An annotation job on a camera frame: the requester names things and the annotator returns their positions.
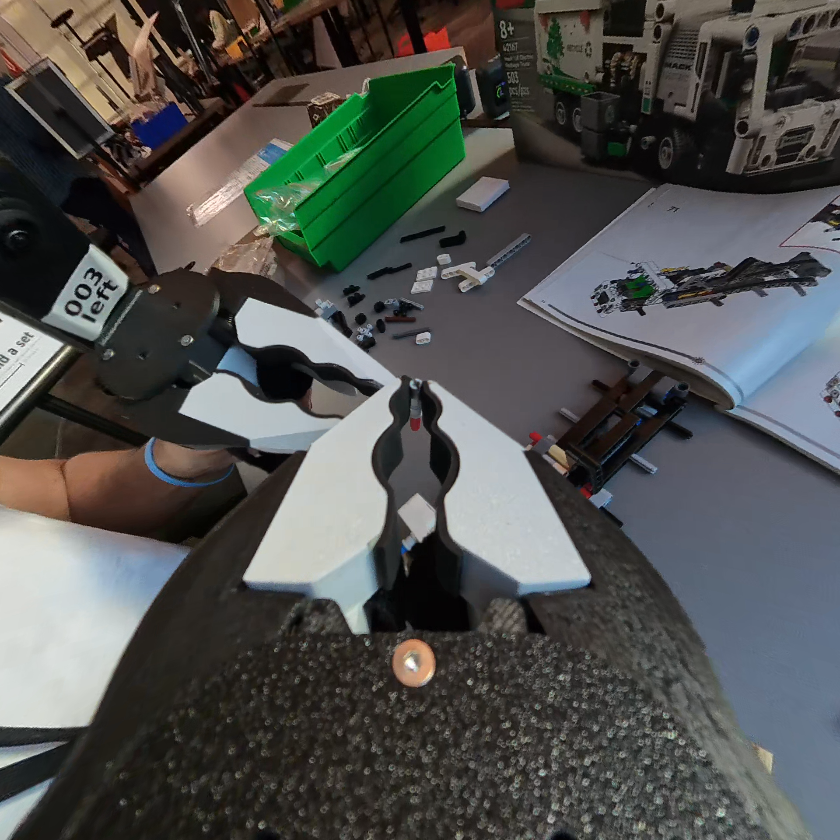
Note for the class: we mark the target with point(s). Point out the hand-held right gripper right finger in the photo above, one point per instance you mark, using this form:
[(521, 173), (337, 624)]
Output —
[(518, 525)]

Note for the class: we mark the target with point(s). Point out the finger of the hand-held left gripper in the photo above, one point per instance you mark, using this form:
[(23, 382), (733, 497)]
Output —
[(249, 420), (295, 328)]

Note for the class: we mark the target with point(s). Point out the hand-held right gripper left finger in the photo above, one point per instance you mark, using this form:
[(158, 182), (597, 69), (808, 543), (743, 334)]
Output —
[(308, 525)]

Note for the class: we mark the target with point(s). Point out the small lego axle subassembly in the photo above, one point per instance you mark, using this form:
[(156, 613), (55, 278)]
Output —
[(416, 515)]

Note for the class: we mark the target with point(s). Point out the black lego truck chassis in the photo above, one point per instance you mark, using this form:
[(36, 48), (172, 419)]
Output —
[(610, 426)]

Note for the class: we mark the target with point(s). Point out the person's left forearm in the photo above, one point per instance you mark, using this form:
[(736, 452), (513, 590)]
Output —
[(98, 492)]

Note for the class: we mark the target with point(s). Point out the scattered loose lego pieces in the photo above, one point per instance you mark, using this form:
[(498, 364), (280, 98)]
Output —
[(467, 274)]

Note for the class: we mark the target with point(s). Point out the white lego panel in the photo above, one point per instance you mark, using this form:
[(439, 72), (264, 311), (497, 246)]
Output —
[(483, 193)]

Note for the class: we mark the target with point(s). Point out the lego instruction booklet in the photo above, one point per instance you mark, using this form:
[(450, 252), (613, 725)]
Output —
[(722, 328)]

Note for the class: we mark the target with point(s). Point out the lego truck box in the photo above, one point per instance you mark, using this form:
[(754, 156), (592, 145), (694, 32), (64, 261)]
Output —
[(689, 85)]

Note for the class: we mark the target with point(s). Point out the crumpled plastic bag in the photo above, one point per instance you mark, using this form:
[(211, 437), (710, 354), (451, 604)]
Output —
[(246, 256)]

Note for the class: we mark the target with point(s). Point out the blue wristband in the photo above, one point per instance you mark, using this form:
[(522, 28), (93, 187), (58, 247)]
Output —
[(164, 480)]

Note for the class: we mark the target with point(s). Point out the clear plastic bag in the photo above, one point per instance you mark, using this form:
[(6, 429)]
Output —
[(275, 203)]

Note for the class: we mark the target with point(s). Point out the white paper sign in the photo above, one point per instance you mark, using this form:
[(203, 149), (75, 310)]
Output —
[(23, 361)]

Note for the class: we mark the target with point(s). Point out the metal stand pole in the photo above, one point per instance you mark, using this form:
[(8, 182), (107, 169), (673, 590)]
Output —
[(33, 394)]

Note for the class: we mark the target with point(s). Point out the clear sleeve with blue label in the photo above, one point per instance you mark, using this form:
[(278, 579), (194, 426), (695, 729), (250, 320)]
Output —
[(229, 180)]

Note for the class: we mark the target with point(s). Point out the green plastic bin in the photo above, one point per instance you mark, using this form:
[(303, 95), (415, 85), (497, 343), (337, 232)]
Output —
[(387, 164)]

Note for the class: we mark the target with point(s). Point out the blue storage bin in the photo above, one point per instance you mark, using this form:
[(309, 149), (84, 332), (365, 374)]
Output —
[(161, 124)]

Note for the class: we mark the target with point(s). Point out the small printed cardboard box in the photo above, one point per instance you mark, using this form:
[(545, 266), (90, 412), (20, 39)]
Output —
[(323, 108)]

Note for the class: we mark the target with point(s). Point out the person's white shirt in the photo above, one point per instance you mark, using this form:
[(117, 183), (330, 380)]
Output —
[(72, 623)]

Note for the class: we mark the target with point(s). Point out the black cylinder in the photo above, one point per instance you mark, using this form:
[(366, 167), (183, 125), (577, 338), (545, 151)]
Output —
[(464, 88)]

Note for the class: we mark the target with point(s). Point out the dark device with green light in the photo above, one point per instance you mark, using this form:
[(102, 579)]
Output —
[(492, 88)]

